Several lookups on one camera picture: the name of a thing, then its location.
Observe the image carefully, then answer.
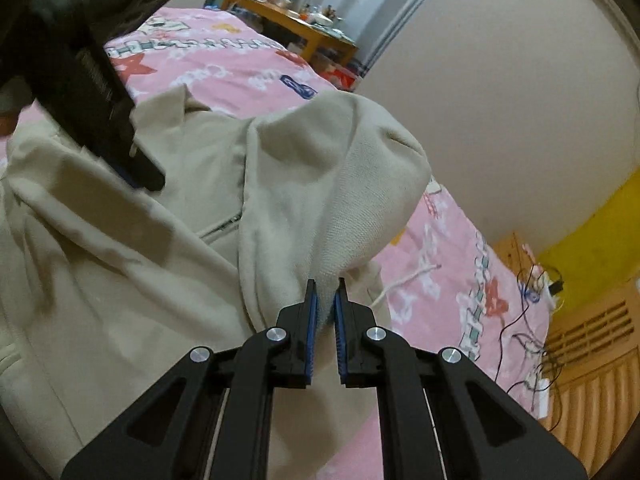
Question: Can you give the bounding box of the wooden slatted headboard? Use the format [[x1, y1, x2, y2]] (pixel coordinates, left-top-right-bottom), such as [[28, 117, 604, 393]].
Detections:
[[542, 280, 640, 441]]

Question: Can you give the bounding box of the black cable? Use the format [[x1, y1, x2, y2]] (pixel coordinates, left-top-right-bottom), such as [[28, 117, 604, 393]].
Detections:
[[492, 260, 566, 397]]

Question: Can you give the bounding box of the wooden table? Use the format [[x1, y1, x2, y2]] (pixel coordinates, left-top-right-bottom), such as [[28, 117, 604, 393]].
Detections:
[[222, 0, 360, 68]]

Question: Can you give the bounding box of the red and white paper bag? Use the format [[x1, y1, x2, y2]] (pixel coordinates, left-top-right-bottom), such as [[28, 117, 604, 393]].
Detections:
[[325, 62, 359, 92]]

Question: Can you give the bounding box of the white power strip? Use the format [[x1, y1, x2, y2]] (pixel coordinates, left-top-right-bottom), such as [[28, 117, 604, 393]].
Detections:
[[526, 265, 567, 302]]

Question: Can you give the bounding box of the beige zip hoodie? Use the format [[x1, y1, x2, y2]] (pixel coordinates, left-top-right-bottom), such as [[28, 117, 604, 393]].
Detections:
[[0, 84, 432, 480]]

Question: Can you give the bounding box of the pink printed bed sheet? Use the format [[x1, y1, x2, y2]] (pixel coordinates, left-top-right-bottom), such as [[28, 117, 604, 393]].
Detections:
[[102, 6, 551, 480]]

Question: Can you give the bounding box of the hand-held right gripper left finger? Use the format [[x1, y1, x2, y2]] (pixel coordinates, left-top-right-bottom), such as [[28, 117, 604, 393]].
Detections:
[[60, 279, 321, 480]]

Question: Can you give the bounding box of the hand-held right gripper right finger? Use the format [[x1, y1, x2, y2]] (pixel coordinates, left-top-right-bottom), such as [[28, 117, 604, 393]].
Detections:
[[332, 277, 590, 480]]

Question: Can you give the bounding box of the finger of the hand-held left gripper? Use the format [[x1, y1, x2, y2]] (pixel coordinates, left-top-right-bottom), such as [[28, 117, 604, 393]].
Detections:
[[34, 30, 167, 192]]

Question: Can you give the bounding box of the wooden nightstand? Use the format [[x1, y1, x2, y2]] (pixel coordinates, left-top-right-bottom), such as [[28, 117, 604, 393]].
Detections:
[[490, 232, 539, 286]]

